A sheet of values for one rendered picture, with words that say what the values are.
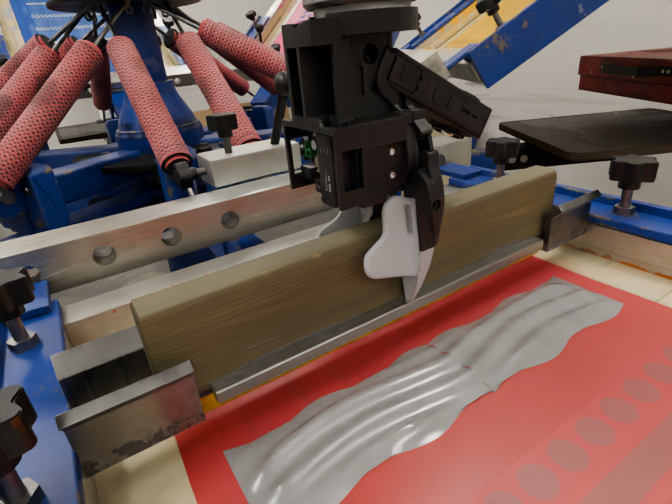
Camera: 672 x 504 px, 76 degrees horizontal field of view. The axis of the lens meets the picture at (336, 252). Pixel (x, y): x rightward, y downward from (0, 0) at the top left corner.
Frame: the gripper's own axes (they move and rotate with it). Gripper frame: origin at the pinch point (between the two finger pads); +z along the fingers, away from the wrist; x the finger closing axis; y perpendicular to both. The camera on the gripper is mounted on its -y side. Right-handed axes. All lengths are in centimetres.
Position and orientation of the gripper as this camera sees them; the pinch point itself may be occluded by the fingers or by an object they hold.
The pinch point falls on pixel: (395, 273)
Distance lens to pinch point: 38.1
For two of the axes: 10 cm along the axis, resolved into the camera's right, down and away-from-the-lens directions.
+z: 0.8, 9.0, 4.3
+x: 5.5, 3.2, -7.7
